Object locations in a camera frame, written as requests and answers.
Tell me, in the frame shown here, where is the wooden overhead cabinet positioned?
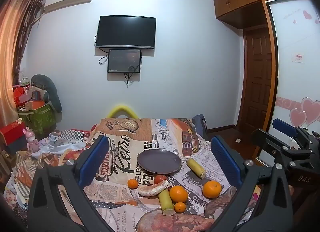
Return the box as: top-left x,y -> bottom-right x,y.
213,0 -> 305,30

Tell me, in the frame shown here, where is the checkered cloth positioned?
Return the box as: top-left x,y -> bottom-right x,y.
60,130 -> 86,143

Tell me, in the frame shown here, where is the red box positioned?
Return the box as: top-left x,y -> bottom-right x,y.
0,122 -> 28,148

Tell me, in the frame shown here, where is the brown wooden door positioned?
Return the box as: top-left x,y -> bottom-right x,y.
236,26 -> 273,135

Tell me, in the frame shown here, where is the white heart print wardrobe door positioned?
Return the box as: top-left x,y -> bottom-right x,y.
257,0 -> 320,169

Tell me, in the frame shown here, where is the green patterned box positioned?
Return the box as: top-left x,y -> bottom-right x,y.
18,102 -> 57,135

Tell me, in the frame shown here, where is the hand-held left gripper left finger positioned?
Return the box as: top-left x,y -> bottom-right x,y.
27,134 -> 118,232

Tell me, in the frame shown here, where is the pink toy figure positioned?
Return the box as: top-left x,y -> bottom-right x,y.
24,127 -> 40,151

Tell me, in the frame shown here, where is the yellow-green corn piece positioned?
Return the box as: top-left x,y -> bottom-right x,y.
158,188 -> 175,216

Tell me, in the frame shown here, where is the red tomato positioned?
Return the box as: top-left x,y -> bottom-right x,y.
154,174 -> 168,185

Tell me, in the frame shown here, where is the grey plush toy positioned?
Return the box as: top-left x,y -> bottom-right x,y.
30,74 -> 62,113

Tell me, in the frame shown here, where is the brown and pink curtain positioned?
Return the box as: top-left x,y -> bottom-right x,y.
0,0 -> 46,125

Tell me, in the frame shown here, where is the small black wall monitor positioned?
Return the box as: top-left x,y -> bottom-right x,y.
107,49 -> 142,74

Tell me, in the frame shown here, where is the grey round plate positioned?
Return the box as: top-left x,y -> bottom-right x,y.
137,149 -> 183,174

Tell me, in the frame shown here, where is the orange flat box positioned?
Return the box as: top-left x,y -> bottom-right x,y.
25,100 -> 46,112

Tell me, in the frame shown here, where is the black looped cable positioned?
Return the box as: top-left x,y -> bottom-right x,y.
98,47 -> 109,66

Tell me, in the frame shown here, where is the newspaper print tablecloth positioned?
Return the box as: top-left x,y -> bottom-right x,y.
15,117 -> 252,232

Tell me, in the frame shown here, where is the black monitor cable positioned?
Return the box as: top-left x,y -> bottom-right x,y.
124,64 -> 141,88

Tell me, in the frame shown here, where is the light blue cloth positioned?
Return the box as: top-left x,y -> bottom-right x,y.
32,132 -> 85,159

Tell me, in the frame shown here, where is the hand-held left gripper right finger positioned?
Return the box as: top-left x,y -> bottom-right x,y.
207,136 -> 294,232

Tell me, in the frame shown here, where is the large orange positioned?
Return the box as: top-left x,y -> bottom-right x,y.
169,185 -> 189,203
202,180 -> 222,199

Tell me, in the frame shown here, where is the red gift bag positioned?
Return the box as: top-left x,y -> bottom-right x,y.
13,86 -> 32,107

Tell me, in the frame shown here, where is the black wall television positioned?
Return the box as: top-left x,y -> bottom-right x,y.
95,16 -> 157,49

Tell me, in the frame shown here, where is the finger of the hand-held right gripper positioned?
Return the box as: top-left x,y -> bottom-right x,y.
272,118 -> 312,147
251,129 -> 315,165

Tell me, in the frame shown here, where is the brown spotted banana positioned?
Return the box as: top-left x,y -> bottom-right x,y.
137,180 -> 169,197

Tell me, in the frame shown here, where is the yellow foam ring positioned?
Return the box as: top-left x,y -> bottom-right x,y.
107,105 -> 139,119

